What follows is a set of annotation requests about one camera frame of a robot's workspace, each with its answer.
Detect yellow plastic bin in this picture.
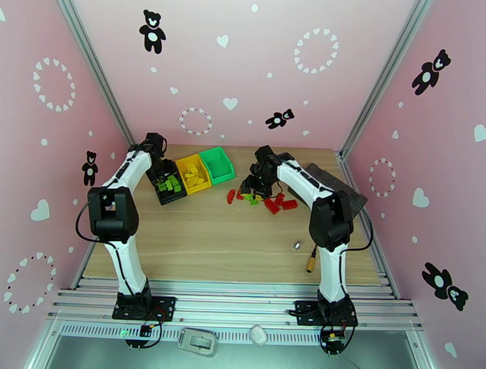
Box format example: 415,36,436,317
174,152,214,196

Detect black plastic bin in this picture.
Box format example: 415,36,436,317
144,158,190,208

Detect green plastic bin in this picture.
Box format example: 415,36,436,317
197,145,238,187

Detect dark translucent organizer box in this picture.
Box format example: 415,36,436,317
303,163,369,219

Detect small white rounded puck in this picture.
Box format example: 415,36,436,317
249,324,269,348

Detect slotted metal strip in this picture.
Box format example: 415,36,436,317
58,322,327,348

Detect grey white plastic device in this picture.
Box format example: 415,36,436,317
176,327,220,358

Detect yellow power connector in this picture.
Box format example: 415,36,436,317
320,329,348,356

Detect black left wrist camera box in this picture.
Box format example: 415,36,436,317
145,132,168,153

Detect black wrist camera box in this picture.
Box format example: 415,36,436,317
145,132,168,153
254,145,278,164

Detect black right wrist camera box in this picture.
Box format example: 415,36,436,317
254,145,278,164

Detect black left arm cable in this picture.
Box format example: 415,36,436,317
74,189,108,246

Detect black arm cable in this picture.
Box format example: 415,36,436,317
338,192,376,254
74,189,108,246

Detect aluminium front frame rails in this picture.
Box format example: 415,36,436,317
46,275,425,334

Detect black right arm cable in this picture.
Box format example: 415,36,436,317
338,192,376,254

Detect aluminium left frame post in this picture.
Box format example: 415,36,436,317
43,0,145,157

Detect aluminium frame post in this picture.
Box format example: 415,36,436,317
338,0,438,164
43,0,145,157

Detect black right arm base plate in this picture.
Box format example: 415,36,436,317
294,300,359,329

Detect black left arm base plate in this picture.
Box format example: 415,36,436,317
111,294,177,322

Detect aluminium right frame post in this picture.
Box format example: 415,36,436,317
338,0,438,164

